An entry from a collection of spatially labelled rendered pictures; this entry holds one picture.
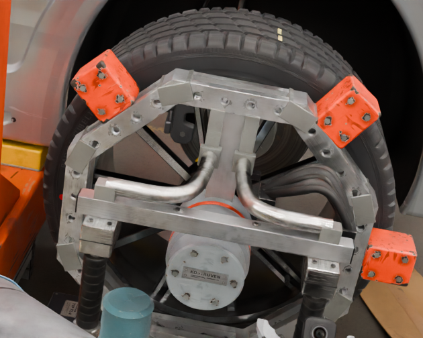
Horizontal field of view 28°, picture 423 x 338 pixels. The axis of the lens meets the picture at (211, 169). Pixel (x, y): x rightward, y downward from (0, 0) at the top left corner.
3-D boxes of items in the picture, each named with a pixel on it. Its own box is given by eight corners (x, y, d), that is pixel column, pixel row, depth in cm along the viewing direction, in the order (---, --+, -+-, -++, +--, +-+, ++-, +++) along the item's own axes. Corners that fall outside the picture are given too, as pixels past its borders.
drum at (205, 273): (246, 255, 157) (260, 190, 151) (239, 322, 138) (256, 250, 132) (171, 241, 157) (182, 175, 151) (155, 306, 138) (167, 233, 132)
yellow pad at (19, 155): (55, 148, 207) (56, 130, 205) (40, 172, 194) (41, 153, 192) (0, 138, 207) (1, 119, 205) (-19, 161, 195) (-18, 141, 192)
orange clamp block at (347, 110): (338, 133, 146) (378, 100, 143) (340, 151, 139) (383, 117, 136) (311, 106, 145) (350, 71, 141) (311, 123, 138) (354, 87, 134)
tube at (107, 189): (218, 167, 143) (229, 110, 139) (208, 221, 126) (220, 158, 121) (116, 147, 143) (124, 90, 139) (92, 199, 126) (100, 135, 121)
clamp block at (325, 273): (330, 269, 134) (338, 241, 132) (333, 301, 126) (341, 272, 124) (299, 263, 134) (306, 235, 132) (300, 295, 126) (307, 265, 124)
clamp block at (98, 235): (121, 230, 135) (125, 201, 132) (110, 259, 126) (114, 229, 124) (90, 224, 135) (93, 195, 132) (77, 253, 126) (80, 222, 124)
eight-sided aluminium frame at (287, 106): (327, 361, 166) (399, 108, 142) (329, 383, 160) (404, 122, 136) (56, 310, 166) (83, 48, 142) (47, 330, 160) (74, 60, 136)
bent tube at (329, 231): (332, 188, 143) (347, 132, 139) (338, 246, 126) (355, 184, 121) (231, 170, 143) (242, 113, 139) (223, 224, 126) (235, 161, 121)
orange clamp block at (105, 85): (142, 88, 146) (110, 47, 143) (134, 104, 139) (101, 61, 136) (110, 109, 148) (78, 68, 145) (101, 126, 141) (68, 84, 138)
